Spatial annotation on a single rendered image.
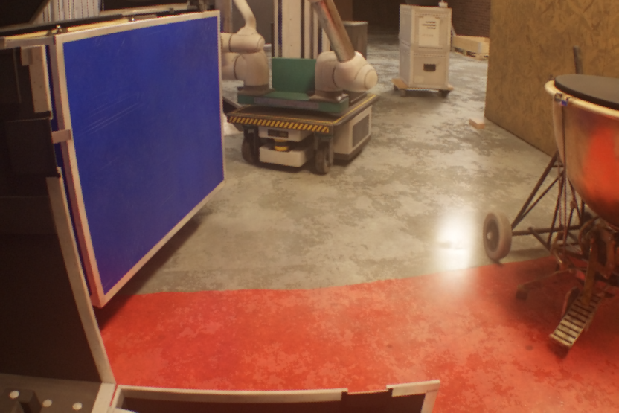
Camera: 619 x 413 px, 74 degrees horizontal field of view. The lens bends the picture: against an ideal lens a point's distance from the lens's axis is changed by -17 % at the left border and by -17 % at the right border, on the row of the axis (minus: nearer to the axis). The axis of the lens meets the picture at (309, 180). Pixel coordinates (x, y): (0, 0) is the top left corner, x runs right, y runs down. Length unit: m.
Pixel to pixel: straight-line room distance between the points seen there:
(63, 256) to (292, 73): 2.18
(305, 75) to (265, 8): 5.76
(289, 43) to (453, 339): 2.07
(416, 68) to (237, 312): 3.66
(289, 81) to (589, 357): 2.24
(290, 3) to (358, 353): 2.14
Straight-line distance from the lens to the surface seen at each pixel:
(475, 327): 1.67
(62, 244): 1.01
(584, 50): 3.27
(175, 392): 1.20
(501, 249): 1.98
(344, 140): 2.87
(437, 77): 4.96
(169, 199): 1.80
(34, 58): 0.91
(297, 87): 2.95
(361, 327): 1.61
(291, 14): 3.01
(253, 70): 2.89
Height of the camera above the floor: 1.01
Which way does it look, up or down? 22 degrees down
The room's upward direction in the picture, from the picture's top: straight up
